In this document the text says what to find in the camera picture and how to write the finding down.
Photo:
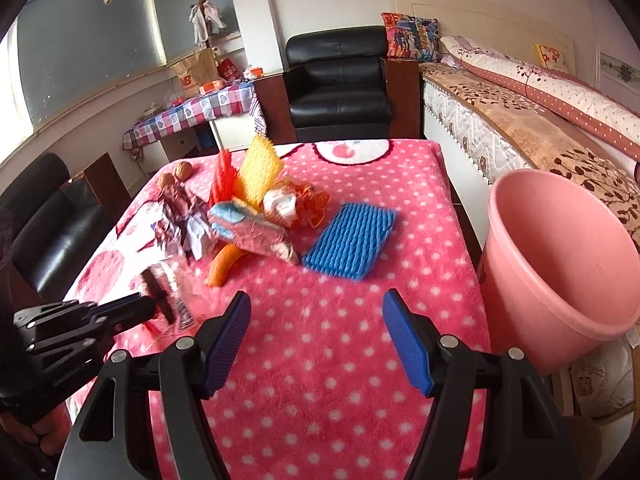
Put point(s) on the bed with floral blanket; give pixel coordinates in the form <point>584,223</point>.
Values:
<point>525,125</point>

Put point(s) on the white quilted mattress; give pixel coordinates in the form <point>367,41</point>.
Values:
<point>460,120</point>

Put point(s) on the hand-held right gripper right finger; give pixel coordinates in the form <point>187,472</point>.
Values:
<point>407,345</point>

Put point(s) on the red foam net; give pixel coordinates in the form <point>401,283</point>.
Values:
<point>222,180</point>

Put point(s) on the beige patterned stool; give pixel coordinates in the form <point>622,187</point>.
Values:
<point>605,380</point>

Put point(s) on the brown foil wrapper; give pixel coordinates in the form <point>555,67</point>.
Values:
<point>177,205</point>

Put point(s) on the pink polka dot blanket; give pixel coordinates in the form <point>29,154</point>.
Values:
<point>325,335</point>

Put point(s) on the floral dotted quilt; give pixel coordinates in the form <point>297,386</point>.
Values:
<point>550,90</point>

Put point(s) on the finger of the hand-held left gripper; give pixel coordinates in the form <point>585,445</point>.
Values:
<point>120,312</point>

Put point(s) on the cream bed headboard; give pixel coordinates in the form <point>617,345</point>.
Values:
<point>490,15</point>

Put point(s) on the brown paper bag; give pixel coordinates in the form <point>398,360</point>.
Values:
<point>195,72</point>

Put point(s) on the white hanging cloth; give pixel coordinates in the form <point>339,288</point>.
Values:
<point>207,22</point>

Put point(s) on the orange snack wrapper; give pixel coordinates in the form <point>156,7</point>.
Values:
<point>295,202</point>

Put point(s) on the person's left hand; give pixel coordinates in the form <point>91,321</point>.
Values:
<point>42,435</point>

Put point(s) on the pink blue snack wrapper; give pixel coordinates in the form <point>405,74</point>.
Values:
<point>250,232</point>

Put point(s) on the checkered tablecloth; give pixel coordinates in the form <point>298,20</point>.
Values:
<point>200,110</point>

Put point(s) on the small table checkered cloth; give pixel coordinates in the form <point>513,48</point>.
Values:
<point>230,130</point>

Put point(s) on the white ornamented wardrobe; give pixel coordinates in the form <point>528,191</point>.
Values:
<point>617,72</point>

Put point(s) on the colourful printed cushion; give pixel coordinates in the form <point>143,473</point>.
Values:
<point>410,35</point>

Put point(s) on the wooden side table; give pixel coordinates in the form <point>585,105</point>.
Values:
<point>275,105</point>

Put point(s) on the yellow foam net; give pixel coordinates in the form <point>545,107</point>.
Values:
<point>257,172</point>

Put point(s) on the white orange box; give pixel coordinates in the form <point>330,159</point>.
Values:
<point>255,72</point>

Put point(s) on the yellow floral pillow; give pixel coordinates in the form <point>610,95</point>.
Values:
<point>551,57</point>

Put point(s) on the wooden bedside cabinet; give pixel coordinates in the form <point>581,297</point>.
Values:
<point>402,100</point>

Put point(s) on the clear plastic wrapper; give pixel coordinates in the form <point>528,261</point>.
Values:
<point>165,290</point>

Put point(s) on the brown walnut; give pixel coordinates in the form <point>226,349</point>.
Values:
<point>183,170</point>
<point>167,181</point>

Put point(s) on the black white patterned cloth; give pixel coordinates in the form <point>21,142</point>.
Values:
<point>257,115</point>

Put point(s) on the black leather armchair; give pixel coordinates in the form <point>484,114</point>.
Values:
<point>335,95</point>

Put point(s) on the small orange box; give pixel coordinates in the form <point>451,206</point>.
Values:
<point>212,88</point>

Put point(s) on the blue foam net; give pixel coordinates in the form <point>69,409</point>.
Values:
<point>350,240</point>

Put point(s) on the black leather sofa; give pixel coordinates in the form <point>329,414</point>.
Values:
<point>50,240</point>

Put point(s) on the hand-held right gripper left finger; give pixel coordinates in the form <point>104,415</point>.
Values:
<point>227,345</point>

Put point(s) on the pink plastic bucket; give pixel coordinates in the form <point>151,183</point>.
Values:
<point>550,260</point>

